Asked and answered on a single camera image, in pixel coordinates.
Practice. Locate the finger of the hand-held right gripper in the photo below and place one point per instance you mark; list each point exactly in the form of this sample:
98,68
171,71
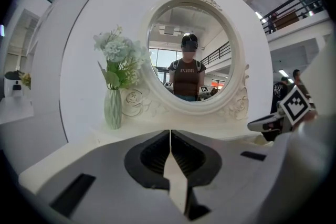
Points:
265,122

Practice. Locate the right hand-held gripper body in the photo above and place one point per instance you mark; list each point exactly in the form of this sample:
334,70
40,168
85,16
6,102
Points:
295,105

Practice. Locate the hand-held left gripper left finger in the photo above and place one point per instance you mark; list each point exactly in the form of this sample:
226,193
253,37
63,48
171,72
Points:
110,178

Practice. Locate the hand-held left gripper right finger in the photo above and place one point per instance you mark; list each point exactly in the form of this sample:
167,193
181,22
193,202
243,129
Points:
236,181

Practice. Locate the cream ornate dressing table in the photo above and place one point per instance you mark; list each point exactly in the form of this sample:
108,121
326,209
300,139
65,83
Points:
199,128

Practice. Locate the green ribbed vase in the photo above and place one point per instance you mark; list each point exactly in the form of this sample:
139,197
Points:
113,110

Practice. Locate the oval cream framed mirror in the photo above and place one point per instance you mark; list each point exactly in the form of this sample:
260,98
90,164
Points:
189,34

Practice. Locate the pale artificial flower bouquet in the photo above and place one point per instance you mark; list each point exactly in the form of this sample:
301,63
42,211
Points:
120,52

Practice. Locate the white appliance with black top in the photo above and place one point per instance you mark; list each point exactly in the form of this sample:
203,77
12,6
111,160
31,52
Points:
14,85

